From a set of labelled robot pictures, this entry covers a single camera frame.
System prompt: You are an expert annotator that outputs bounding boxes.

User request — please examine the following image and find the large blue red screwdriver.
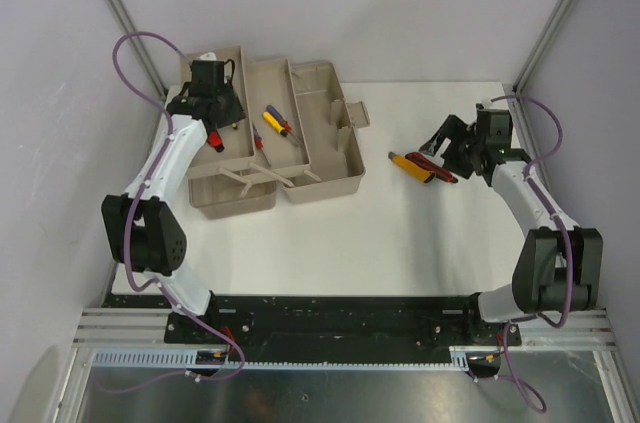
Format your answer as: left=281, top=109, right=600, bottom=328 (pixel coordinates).
left=252, top=125, right=271, bottom=167

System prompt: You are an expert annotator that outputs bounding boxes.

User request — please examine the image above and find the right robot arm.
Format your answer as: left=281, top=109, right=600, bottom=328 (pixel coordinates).
left=419, top=107, right=604, bottom=344

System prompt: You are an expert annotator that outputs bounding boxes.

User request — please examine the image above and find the left aluminium frame post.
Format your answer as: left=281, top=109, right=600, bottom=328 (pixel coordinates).
left=104, top=0, right=168, bottom=96

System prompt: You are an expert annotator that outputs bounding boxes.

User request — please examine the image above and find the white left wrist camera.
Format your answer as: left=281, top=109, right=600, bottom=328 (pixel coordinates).
left=198, top=52, right=217, bottom=61

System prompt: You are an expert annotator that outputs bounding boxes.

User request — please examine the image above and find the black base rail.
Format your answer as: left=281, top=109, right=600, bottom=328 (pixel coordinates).
left=102, top=292, right=524, bottom=367

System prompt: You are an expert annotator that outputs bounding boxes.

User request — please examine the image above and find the small blue red screwdriver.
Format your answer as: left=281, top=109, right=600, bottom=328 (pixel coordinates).
left=266, top=105, right=302, bottom=147

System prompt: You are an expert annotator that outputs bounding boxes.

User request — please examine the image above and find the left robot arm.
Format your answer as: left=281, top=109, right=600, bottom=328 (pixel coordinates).
left=101, top=52, right=245, bottom=343

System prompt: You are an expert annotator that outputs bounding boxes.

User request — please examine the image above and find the yellow utility knife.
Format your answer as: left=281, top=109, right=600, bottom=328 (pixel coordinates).
left=388, top=152, right=436, bottom=184

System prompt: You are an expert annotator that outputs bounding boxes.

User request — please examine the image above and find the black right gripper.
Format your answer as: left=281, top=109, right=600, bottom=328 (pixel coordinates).
left=418, top=115, right=484, bottom=179

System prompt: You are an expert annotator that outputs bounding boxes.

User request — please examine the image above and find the yellow handle screwdriver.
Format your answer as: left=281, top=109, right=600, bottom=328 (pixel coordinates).
left=262, top=111, right=289, bottom=138

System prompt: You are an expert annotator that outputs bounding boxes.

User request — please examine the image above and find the red black utility knife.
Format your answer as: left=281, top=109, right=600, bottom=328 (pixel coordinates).
left=405, top=152, right=458, bottom=184

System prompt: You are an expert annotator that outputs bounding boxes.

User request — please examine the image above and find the white cable duct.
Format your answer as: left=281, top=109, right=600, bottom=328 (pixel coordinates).
left=92, top=347, right=501, bottom=371

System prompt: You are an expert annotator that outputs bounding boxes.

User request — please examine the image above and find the red folding knife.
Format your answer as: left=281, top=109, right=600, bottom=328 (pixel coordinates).
left=207, top=130, right=225, bottom=153

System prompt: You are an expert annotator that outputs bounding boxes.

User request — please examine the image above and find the right aluminium frame post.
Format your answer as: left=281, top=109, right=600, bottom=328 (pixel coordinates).
left=512, top=0, right=579, bottom=93

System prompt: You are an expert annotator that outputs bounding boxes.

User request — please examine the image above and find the aluminium frame post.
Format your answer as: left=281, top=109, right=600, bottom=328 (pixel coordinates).
left=104, top=0, right=168, bottom=96
left=512, top=0, right=579, bottom=93

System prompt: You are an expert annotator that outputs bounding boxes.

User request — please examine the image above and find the beige plastic tool box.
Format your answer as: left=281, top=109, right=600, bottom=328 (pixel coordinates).
left=187, top=46, right=370, bottom=219

